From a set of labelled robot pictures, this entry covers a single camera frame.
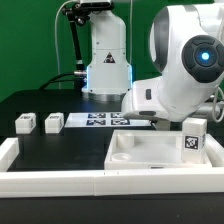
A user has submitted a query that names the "white fiducial marker sheet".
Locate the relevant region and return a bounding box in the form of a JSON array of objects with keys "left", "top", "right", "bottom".
[{"left": 65, "top": 112, "right": 151, "bottom": 128}]

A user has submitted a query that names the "white square tabletop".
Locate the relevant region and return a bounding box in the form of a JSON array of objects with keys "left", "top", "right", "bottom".
[{"left": 104, "top": 130, "right": 212, "bottom": 170}]

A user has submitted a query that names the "white U-shaped obstacle fence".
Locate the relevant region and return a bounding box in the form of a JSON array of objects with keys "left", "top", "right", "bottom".
[{"left": 0, "top": 135, "right": 224, "bottom": 198}]

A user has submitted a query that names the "black cable bundle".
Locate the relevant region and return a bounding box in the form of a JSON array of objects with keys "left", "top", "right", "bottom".
[{"left": 39, "top": 6, "right": 88, "bottom": 91}]

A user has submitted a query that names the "grey thin cable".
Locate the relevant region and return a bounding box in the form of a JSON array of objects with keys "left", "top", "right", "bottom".
[{"left": 54, "top": 0, "right": 77, "bottom": 90}]

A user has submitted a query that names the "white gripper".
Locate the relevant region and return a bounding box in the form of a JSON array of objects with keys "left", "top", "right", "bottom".
[{"left": 121, "top": 78, "right": 167, "bottom": 120}]

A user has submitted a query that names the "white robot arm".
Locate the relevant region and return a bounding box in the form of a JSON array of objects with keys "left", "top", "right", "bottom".
[{"left": 62, "top": 0, "right": 224, "bottom": 122}]

